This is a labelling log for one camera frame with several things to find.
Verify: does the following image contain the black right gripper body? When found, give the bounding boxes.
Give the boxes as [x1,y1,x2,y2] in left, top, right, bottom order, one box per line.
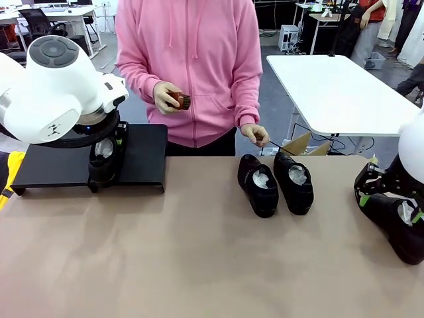
[380,158,424,203]

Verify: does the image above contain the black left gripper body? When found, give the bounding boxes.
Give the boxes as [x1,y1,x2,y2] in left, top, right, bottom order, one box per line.
[78,111,129,142]

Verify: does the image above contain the white paper shoe stuffing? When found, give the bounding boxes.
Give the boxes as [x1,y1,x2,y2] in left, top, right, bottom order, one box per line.
[287,164,309,186]
[94,138,116,159]
[397,200,417,226]
[252,166,274,187]

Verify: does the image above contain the black leather dress shoe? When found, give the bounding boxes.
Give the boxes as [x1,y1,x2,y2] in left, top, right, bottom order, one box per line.
[359,193,424,266]
[87,137,126,190]

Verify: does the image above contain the wooden shoe brush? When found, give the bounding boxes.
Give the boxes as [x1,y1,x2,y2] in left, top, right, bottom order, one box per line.
[165,91,192,112]

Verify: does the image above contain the brown-handled thin black tool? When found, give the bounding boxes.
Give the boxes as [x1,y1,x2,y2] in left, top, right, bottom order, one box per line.
[253,132,295,156]

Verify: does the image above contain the person's right forearm pink sleeve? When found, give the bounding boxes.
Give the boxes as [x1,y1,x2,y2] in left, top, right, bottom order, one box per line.
[115,49,166,110]

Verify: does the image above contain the person's left forearm pink sleeve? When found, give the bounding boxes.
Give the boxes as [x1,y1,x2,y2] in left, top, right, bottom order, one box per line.
[231,66,264,129]

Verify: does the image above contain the black metal shoe stand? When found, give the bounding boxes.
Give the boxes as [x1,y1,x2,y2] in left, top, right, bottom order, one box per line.
[92,123,168,193]
[11,142,99,197]

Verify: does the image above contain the person's right hand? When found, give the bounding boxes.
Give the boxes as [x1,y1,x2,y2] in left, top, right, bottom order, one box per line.
[152,81,183,116]

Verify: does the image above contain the person's left hand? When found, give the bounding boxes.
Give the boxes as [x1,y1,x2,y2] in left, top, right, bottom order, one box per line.
[240,123,271,147]

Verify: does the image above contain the black matte thick-soled shoe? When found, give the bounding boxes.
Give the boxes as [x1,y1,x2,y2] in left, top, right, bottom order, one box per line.
[237,153,280,219]
[272,151,315,215]

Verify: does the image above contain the open cardboard box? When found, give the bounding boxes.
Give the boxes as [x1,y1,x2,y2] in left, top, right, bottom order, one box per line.
[280,131,333,156]

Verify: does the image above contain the person in pink shirt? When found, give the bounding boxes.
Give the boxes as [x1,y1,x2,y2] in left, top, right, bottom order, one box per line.
[164,127,238,158]

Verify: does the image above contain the yellow and black fabric item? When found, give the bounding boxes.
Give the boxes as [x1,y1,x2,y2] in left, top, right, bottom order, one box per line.
[0,150,27,212]

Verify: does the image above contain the bystander's dark trouser legs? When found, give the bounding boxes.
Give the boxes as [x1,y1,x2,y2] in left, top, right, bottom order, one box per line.
[396,62,424,103]

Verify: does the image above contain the white table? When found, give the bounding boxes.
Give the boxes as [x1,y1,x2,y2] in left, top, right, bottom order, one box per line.
[266,54,422,156]

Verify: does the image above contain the pink hoodie torso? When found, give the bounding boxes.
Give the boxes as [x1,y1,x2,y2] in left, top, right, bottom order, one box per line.
[115,0,264,156]

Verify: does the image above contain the white office desk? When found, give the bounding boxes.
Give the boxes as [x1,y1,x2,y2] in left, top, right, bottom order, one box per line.
[0,5,107,60]

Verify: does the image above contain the black office chair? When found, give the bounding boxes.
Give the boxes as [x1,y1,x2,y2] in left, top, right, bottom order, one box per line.
[18,8,69,47]

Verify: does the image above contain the clear plastic storage bin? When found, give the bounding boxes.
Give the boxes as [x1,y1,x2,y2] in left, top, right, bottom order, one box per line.
[364,51,388,70]

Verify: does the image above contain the dark hanging garment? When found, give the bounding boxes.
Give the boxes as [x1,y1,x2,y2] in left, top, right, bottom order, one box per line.
[396,0,424,64]

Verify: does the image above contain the mannequin in red shirt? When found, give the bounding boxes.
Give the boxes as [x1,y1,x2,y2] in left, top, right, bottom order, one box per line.
[350,0,388,69]

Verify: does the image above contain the cream hanging garment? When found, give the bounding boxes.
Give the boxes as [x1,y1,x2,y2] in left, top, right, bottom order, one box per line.
[377,0,404,40]

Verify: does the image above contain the white computer case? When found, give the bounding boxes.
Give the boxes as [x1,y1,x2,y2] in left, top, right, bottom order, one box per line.
[278,25,301,53]

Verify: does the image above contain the small wooden top table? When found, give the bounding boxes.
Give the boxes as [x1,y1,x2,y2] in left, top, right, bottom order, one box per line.
[299,11,362,56]

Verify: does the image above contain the small white device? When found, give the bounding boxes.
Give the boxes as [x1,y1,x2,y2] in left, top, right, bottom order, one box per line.
[309,1,334,19]

